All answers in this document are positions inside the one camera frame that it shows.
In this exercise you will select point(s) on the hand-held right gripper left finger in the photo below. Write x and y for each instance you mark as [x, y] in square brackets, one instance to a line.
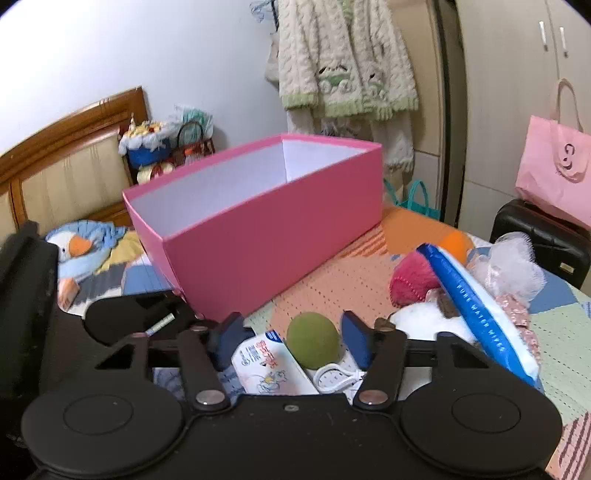
[228, 339]

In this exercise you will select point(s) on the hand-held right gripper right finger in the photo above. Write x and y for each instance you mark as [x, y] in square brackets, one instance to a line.
[356, 341]

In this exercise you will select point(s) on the green ball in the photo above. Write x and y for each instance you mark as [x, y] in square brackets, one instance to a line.
[313, 339]

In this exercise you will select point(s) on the white plush toy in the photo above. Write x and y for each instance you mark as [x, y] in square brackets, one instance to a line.
[420, 323]

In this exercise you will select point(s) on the pink knitted hat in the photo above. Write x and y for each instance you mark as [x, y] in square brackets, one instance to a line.
[411, 281]

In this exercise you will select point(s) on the pink cardboard box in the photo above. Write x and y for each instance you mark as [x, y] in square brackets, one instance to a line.
[258, 249]

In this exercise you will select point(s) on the blue wet wipes pack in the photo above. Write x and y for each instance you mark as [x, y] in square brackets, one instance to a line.
[475, 300]

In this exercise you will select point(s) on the white printed tissue packet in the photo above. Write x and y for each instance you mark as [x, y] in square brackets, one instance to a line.
[263, 369]

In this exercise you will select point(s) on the blue duck plush toy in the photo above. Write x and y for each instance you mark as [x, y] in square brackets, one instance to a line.
[69, 249]

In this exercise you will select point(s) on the wooden headboard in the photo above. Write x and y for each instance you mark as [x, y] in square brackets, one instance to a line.
[64, 175]

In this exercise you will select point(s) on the teal bag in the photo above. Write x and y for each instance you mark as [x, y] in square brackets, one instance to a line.
[432, 210]

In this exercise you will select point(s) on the pink floral cloth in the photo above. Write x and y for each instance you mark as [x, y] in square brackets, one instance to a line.
[519, 316]

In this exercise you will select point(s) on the brown basket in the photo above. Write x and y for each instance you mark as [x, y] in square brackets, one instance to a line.
[204, 147]

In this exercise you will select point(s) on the blue flower bucket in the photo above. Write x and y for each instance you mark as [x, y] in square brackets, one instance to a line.
[143, 154]

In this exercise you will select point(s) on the black suitcase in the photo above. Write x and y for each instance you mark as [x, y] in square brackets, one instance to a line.
[554, 251]

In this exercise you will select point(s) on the white plastic bag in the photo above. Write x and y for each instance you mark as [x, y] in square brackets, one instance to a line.
[194, 115]

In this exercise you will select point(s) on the pink tote bag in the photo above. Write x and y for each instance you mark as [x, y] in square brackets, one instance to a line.
[554, 175]

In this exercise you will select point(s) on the hanging towel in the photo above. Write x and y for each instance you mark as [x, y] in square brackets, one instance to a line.
[332, 60]

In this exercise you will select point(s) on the beige wardrobe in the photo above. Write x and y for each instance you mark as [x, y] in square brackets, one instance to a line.
[498, 92]

